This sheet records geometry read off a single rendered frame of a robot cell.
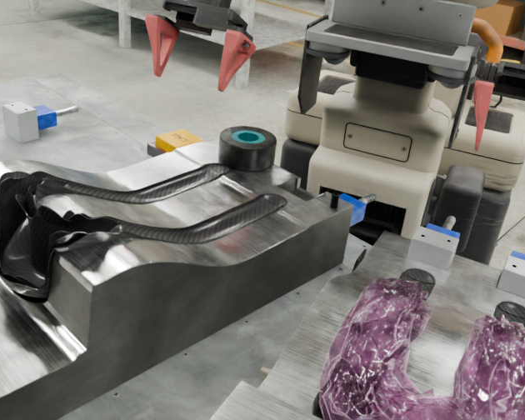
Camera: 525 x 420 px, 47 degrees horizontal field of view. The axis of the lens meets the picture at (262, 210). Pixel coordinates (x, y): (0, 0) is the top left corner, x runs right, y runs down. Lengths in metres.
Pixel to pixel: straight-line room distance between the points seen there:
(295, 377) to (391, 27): 0.65
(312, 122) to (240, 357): 0.85
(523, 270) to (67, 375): 0.50
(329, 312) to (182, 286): 0.15
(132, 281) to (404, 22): 0.65
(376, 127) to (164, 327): 0.62
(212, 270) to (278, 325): 0.12
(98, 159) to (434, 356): 0.68
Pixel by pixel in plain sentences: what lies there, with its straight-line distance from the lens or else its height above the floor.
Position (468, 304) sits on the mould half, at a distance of 0.71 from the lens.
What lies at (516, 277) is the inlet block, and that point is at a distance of 0.75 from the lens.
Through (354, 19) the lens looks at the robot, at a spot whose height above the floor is 1.05.
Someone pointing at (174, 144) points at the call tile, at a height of 0.84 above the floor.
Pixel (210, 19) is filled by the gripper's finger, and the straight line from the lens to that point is 0.81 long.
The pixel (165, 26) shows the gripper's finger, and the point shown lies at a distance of 0.87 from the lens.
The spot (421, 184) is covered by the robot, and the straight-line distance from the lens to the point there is 1.09.
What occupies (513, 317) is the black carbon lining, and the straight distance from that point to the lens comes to 0.73.
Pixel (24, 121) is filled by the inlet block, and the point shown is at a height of 0.84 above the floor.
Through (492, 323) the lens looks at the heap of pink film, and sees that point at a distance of 0.60.
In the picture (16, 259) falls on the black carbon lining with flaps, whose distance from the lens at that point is 0.68.
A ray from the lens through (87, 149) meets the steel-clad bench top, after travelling 1.09.
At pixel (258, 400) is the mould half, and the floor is 0.91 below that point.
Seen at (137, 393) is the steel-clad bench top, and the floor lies 0.80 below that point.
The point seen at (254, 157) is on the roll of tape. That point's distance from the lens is 0.82.
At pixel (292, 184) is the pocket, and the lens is 0.82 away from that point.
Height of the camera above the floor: 1.25
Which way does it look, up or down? 29 degrees down
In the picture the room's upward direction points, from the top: 6 degrees clockwise
